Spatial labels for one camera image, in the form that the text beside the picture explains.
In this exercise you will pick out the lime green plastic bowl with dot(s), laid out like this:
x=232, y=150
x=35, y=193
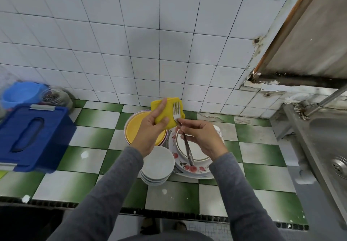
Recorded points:
x=3, y=175

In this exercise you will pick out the person's right forearm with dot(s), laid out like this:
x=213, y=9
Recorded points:
x=244, y=200

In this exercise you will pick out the person's black shoe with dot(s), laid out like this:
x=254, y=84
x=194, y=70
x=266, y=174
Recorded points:
x=179, y=227
x=148, y=226

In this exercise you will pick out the silver fork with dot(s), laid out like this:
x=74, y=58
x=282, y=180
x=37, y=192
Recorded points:
x=177, y=112

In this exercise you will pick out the stainless steel sink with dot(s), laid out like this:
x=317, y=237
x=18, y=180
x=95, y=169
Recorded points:
x=325, y=151

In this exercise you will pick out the blue plastic bowl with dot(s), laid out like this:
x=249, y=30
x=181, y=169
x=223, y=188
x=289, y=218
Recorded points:
x=23, y=93

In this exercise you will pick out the stack of small white bowls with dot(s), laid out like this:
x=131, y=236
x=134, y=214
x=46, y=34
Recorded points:
x=158, y=165

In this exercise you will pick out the person's left hand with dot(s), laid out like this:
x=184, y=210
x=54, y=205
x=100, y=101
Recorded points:
x=149, y=132

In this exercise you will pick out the glass jar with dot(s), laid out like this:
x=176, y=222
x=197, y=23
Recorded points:
x=56, y=97

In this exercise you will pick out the metal faucet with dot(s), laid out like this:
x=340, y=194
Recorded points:
x=325, y=101

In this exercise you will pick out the person's right hand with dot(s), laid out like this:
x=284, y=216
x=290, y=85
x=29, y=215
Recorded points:
x=203, y=138

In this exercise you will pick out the blue plastic box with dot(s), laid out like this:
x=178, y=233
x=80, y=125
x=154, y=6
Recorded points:
x=30, y=138

